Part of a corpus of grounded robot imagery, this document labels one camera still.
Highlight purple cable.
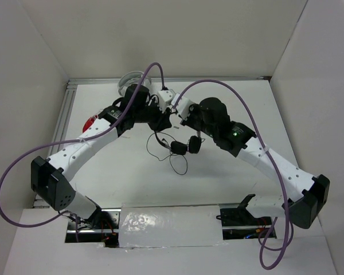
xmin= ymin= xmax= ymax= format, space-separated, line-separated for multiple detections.
xmin=0 ymin=62 xmax=166 ymax=243
xmin=171 ymin=80 xmax=295 ymax=270

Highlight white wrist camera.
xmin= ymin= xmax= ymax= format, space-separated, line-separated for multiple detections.
xmin=171 ymin=93 xmax=194 ymax=120
xmin=156 ymin=90 xmax=176 ymax=113

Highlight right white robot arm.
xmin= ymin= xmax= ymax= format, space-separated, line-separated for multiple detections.
xmin=173 ymin=97 xmax=330 ymax=229

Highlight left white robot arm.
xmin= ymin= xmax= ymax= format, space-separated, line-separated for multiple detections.
xmin=31 ymin=84 xmax=175 ymax=229

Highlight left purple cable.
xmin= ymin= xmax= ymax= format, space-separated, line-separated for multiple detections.
xmin=0 ymin=62 xmax=166 ymax=243

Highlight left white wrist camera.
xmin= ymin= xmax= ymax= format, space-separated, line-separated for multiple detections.
xmin=156 ymin=90 xmax=176 ymax=113

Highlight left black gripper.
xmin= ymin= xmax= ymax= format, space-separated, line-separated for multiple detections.
xmin=133 ymin=97 xmax=171 ymax=132

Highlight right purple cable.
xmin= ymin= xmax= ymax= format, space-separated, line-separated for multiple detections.
xmin=171 ymin=80 xmax=295 ymax=270

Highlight red headphones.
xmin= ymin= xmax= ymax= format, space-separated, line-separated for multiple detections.
xmin=82 ymin=115 xmax=98 ymax=132

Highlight white taped centre panel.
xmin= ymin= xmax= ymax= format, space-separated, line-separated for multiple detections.
xmin=118 ymin=205 xmax=224 ymax=248

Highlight black wired headphones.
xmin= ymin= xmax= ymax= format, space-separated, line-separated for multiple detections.
xmin=146 ymin=125 xmax=206 ymax=176

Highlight aluminium frame rail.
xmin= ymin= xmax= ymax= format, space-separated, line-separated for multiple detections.
xmin=33 ymin=74 xmax=272 ymax=209

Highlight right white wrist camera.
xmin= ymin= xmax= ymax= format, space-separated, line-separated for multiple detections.
xmin=171 ymin=93 xmax=194 ymax=120

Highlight white headphones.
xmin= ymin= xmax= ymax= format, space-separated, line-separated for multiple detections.
xmin=118 ymin=71 xmax=152 ymax=97

